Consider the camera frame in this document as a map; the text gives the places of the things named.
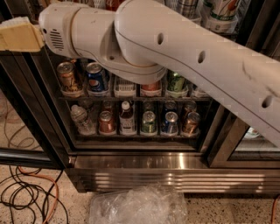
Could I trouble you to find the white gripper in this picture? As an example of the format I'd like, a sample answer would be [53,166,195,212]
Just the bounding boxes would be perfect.
[0,2,85,59]

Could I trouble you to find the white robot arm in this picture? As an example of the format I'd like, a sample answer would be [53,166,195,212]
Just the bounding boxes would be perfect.
[0,0,280,146]

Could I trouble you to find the gold brown can front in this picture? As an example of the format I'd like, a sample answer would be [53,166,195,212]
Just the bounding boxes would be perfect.
[57,61,82,92]

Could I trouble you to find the blue pepsi can front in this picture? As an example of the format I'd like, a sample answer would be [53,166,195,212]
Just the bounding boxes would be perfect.
[86,62,109,92]

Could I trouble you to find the orange can top shelf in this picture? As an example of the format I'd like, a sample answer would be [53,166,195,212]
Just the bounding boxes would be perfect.
[105,0,124,11]

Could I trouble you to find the open glass fridge door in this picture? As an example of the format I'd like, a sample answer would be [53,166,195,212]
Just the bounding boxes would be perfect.
[0,51,67,170]

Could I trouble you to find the white empty can tray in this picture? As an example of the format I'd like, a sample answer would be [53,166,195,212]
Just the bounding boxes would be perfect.
[114,77,137,97]

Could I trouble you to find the red can bottom front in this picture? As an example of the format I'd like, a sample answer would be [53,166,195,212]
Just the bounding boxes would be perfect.
[99,111,116,133]

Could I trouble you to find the green can bottom front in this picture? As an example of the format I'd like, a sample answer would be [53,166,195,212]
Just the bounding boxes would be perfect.
[142,111,156,134]

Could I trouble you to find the green soda can front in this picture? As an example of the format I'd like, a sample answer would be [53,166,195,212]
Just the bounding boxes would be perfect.
[167,71,186,93]

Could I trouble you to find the silver can top shelf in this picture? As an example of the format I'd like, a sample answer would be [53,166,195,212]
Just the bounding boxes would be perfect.
[176,0,198,18]

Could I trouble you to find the blue can bottom front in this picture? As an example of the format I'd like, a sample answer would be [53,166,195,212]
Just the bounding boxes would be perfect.
[161,111,179,135]

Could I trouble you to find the stainless steel fridge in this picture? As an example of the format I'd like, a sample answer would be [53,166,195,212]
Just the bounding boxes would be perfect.
[0,0,280,194]

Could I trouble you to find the silver soda can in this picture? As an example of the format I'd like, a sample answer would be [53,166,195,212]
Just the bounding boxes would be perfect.
[192,84,205,93]

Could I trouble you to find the copper can bottom front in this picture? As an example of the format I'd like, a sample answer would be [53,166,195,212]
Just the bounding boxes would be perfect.
[182,112,200,134]

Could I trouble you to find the white green can top right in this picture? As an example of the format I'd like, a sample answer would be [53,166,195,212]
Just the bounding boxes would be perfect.
[210,0,241,21]

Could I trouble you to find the white can right compartment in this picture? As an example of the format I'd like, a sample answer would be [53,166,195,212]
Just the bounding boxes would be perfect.
[244,127,260,139]

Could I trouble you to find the clear water bottle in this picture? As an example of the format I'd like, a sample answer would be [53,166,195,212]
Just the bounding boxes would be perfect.
[70,105,95,136]

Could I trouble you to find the dark juice bottle white cap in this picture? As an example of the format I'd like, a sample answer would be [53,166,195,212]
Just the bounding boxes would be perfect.
[119,101,136,136]

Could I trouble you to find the clear plastic bag bin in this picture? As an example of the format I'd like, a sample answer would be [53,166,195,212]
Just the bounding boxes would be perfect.
[89,185,187,224]

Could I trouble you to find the orange cable on floor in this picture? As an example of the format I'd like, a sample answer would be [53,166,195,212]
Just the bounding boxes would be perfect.
[17,165,60,224]

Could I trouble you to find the black cables on floor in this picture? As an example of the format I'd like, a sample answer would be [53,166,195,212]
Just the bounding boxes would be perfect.
[0,164,69,224]

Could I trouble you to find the orange cable right floor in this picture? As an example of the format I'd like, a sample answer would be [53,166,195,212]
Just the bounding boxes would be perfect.
[270,194,280,224]

